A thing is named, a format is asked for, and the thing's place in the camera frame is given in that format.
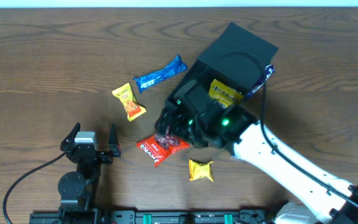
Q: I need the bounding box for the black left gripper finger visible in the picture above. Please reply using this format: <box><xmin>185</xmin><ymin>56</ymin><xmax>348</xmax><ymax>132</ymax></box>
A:
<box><xmin>61</xmin><ymin>123</ymin><xmax>80</xmax><ymax>146</ymax></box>
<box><xmin>108</xmin><ymin>123</ymin><xmax>121</xmax><ymax>156</ymax></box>

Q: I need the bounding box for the red Hacks candy bag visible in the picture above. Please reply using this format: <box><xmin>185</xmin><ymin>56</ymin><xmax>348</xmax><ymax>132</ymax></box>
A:
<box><xmin>136</xmin><ymin>133</ymin><xmax>190</xmax><ymax>167</ymax></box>

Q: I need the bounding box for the yellow candy bag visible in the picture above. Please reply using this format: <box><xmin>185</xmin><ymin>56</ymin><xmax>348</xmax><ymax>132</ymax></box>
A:
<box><xmin>209</xmin><ymin>79</ymin><xmax>243</xmax><ymax>108</ymax></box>

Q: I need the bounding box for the purple Dairy Milk chocolate bar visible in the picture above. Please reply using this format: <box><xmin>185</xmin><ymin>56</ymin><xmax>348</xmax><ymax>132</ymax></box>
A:
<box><xmin>245</xmin><ymin>64</ymin><xmax>275</xmax><ymax>100</ymax></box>

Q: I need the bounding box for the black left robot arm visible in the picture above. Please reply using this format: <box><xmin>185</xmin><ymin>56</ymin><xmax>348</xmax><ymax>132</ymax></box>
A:
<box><xmin>58</xmin><ymin>123</ymin><xmax>121</xmax><ymax>223</ymax></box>

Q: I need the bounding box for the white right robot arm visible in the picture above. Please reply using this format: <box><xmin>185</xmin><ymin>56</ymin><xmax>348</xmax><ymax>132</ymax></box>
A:
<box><xmin>155</xmin><ymin>105</ymin><xmax>358</xmax><ymax>223</ymax></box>

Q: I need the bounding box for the blue Oreo cookie pack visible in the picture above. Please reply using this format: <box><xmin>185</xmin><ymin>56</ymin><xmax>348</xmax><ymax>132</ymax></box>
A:
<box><xmin>133</xmin><ymin>55</ymin><xmax>187</xmax><ymax>93</ymax></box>

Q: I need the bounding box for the small yellow crumpled packet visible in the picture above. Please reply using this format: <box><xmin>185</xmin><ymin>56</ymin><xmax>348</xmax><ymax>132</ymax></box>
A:
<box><xmin>189</xmin><ymin>159</ymin><xmax>214</xmax><ymax>182</ymax></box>

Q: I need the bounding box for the yellow orange snack packet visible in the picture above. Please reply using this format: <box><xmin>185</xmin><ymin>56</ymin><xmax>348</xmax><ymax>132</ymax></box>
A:
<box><xmin>111</xmin><ymin>83</ymin><xmax>146</xmax><ymax>121</ymax></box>

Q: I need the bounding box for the dark green open box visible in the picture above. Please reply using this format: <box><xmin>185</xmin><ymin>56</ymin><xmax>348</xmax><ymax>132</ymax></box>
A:
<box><xmin>166</xmin><ymin>22</ymin><xmax>278</xmax><ymax>104</ymax></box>

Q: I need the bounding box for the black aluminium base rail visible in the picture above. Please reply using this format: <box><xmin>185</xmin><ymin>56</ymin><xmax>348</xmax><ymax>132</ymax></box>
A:
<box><xmin>29</xmin><ymin>210</ymin><xmax>274</xmax><ymax>224</ymax></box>

